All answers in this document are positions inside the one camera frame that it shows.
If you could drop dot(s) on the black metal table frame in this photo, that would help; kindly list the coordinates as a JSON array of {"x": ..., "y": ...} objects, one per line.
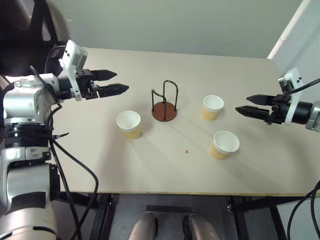
[{"x": 102, "y": 215}]

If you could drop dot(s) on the brown paper cup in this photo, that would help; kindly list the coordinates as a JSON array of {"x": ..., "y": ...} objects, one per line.
[
  {"x": 223, "y": 146},
  {"x": 212, "y": 106},
  {"x": 130, "y": 125}
]

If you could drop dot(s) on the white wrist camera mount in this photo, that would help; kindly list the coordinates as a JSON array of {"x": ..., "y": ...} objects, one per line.
[
  {"x": 295, "y": 80},
  {"x": 73, "y": 56}
]

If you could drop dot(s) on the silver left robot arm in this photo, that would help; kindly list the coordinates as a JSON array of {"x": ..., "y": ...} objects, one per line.
[{"x": 23, "y": 100}]

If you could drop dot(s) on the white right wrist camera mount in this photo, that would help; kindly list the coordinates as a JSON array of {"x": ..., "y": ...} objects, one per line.
[{"x": 295, "y": 80}]

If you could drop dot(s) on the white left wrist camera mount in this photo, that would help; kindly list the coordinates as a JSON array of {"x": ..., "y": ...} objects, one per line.
[{"x": 73, "y": 56}]

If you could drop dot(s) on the dark rounded robot foot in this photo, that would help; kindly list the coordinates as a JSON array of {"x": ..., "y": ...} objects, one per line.
[
  {"x": 201, "y": 228},
  {"x": 145, "y": 228}
]

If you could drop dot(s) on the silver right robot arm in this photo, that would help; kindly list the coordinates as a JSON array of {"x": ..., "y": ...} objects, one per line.
[{"x": 312, "y": 115}]

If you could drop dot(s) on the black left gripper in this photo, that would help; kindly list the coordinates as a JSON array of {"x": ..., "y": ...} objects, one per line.
[{"x": 83, "y": 86}]

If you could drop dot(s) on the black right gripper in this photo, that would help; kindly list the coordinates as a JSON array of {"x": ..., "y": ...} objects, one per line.
[{"x": 278, "y": 110}]

